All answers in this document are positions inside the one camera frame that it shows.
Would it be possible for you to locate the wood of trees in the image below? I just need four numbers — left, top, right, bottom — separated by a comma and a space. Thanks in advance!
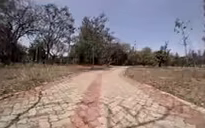
0, 2, 204, 68

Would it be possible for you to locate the thin young tree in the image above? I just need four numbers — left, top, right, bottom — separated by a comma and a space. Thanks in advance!
173, 17, 194, 68

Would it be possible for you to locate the dry grass field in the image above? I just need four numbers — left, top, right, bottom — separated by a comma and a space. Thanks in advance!
123, 65, 205, 112

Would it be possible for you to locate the red brick path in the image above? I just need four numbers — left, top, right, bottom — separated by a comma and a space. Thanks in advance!
0, 65, 205, 128

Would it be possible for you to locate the dry grass with fallen leaves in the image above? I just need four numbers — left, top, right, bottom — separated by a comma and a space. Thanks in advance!
0, 63, 108, 102

